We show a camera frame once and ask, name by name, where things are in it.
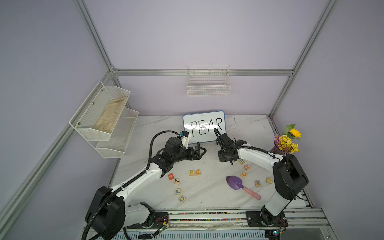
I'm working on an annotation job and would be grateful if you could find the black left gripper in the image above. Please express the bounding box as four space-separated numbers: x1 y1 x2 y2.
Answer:
172 145 206 164

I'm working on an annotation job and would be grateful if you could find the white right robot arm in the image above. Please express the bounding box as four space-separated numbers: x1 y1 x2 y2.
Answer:
214 129 309 223

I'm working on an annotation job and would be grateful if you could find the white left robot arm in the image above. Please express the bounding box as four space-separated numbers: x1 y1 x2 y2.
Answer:
81 131 207 240

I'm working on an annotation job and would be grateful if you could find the blue framed whiteboard PEAR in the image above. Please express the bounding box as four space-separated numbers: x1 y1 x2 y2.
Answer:
183 111 227 144

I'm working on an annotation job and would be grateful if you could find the wooden block letter X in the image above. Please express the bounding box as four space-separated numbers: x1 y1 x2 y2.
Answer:
255 180 262 187

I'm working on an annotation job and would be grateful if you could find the orange block white B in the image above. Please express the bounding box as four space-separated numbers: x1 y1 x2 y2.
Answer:
168 174 175 181

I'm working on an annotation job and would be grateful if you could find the dark glass vase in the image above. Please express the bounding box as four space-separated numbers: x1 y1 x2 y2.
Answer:
269 146 285 155

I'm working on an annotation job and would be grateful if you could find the yellow flower bouquet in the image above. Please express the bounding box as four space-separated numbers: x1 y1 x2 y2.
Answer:
274 124 302 155

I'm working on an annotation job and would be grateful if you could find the beige cloth in shelf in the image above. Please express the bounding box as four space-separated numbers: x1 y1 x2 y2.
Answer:
94 97 128 134

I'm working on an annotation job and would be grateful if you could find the white two-tier mesh shelf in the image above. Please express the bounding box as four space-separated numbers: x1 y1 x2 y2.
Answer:
69 82 139 159

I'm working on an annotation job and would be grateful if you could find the purple scoop pink handle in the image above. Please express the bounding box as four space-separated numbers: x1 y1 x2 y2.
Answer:
226 176 261 201

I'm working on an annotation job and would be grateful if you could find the black corrugated cable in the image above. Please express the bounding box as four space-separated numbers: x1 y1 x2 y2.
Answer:
81 130 181 240

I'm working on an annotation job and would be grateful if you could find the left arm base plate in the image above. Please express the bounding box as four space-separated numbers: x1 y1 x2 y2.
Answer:
151 212 169 229

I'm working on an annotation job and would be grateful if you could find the white wire wall basket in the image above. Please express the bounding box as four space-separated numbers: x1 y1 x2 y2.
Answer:
187 65 232 97

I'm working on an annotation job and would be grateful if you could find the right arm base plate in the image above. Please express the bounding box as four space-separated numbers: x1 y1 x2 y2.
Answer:
246 211 288 227

